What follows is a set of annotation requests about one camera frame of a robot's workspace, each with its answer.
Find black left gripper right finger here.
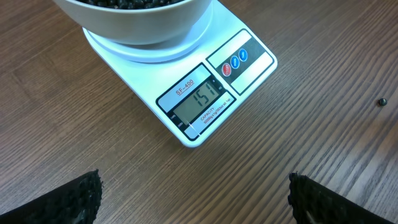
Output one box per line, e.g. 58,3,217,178
287,172,392,224

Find white digital kitchen scale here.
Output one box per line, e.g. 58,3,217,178
85,1,278,147

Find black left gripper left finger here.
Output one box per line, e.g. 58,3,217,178
1,170,103,224

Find black beans in bowl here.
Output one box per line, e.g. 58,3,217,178
77,0,183,10

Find white bowl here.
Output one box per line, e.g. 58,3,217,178
54,0,211,45

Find stray black bean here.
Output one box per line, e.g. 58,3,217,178
378,98,387,107

